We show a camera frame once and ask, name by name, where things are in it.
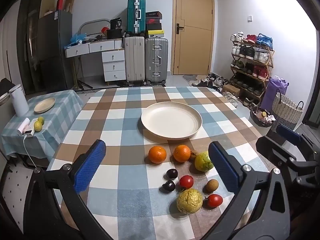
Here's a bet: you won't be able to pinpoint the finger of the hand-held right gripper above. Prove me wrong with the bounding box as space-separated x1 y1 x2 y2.
276 124 320 155
255 135 318 178

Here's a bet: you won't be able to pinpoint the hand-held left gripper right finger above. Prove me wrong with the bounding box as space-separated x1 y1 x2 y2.
200 141 298 240

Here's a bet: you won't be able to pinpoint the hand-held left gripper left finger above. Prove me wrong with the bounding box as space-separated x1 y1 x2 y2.
23 139 113 240

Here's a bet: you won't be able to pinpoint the smooth yellow-green guava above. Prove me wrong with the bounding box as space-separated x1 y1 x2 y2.
194 151 214 172

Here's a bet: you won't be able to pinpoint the brown kiwi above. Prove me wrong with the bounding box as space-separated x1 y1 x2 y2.
205 179 219 193

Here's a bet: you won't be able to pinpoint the red tomato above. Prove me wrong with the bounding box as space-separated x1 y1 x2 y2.
179 175 194 189
206 194 223 208

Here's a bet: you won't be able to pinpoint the orange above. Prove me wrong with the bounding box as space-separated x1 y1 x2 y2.
148 146 167 164
173 145 191 163

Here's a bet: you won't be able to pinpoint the wrinkled yellow-green guava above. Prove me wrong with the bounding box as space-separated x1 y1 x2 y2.
176 188 203 214

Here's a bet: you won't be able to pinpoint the large cream plate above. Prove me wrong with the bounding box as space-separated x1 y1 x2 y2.
140 101 202 140

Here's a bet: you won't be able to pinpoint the white woven basket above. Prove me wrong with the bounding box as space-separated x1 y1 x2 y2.
271 92 304 133

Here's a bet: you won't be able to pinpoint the dark basket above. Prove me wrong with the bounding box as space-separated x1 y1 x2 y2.
250 105 277 128

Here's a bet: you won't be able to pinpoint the purple bag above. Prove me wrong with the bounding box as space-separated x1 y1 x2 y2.
260 76 289 110

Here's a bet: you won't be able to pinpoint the brown blue checked tablecloth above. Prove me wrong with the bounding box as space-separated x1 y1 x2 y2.
46 86 272 240

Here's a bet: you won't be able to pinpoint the light blue checked cloth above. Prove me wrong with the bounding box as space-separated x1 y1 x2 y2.
1 89 85 160

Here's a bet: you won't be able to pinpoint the white mesh sneakers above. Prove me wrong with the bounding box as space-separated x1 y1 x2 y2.
222 91 239 107

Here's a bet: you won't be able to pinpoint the cardboard box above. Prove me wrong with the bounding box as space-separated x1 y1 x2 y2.
222 84 241 97

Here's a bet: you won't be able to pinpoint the small cream plate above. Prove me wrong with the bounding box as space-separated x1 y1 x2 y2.
34 97 56 113

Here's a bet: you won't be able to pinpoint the small white device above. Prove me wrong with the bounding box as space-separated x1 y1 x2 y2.
17 117 30 137

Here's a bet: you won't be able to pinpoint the white perforated panel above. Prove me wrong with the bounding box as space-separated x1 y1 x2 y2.
0 165 33 230

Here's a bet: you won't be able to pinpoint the wooden shoe rack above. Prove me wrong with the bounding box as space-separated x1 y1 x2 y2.
230 40 275 105

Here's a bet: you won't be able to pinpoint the pile of sneakers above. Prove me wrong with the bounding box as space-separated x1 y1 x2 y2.
190 72 225 93

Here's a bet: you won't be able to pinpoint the rows of assorted shoes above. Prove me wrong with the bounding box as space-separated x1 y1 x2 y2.
230 31 273 105

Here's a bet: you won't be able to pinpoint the white kettle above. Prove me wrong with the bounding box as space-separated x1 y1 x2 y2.
9 84 30 117

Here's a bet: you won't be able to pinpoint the grey doormat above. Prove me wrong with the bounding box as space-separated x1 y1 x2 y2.
182 74 208 87

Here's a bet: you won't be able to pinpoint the white drawer cabinet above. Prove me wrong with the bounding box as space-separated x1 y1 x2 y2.
101 49 126 87

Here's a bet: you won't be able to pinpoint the black chair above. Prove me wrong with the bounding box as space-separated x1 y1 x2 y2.
0 78 15 105

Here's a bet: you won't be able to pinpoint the beige suitcase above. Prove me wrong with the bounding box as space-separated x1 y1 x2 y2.
124 36 146 85

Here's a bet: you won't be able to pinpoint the white desk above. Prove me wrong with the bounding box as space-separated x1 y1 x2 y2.
64 39 125 90

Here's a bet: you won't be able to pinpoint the dark grey fridge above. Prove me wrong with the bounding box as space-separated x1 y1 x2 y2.
37 10 73 93

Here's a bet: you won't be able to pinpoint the silver suitcase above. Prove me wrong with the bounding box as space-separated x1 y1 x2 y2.
144 37 168 85

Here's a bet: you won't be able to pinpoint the blue plastic bag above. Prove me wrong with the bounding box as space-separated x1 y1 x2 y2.
70 33 88 44

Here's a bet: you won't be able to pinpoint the wooden door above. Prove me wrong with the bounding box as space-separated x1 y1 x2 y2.
173 0 215 75

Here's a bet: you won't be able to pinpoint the black bag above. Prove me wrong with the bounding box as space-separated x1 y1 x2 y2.
107 29 123 40

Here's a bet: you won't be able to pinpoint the dark wardrobe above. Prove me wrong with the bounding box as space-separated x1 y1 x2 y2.
17 0 45 95

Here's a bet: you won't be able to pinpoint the grey arched mirror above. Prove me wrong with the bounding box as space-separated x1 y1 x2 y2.
79 19 110 40

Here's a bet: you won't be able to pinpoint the teal suitcase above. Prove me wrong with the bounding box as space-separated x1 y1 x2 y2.
126 0 147 36

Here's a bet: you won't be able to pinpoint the white cable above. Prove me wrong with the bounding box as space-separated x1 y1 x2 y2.
23 136 38 168

